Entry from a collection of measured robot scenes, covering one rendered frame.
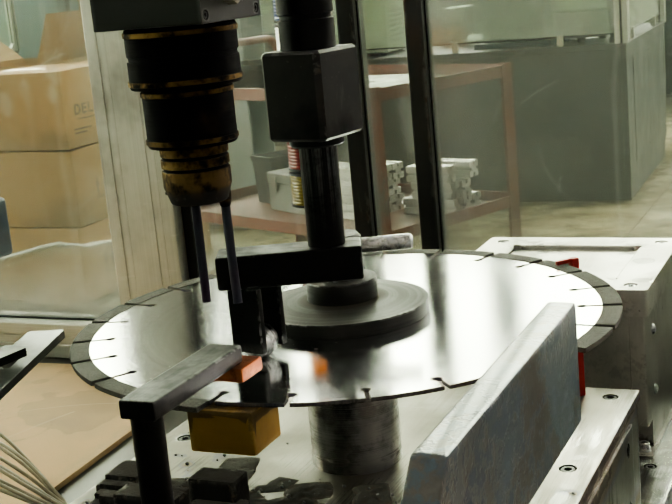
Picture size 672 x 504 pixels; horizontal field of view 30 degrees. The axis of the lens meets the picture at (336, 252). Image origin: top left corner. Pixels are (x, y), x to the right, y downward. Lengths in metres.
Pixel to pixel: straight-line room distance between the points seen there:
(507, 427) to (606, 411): 0.38
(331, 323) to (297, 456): 0.13
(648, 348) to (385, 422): 0.30
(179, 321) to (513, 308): 0.22
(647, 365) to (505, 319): 0.28
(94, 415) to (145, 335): 0.48
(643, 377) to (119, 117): 0.66
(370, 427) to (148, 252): 0.65
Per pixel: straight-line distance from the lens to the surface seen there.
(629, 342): 1.03
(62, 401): 1.35
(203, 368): 0.64
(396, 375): 0.69
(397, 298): 0.80
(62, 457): 1.20
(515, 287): 0.85
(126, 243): 1.43
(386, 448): 0.82
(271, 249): 0.73
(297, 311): 0.79
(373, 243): 0.80
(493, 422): 0.51
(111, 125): 1.41
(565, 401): 0.62
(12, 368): 0.90
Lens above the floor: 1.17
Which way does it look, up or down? 13 degrees down
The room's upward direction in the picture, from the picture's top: 5 degrees counter-clockwise
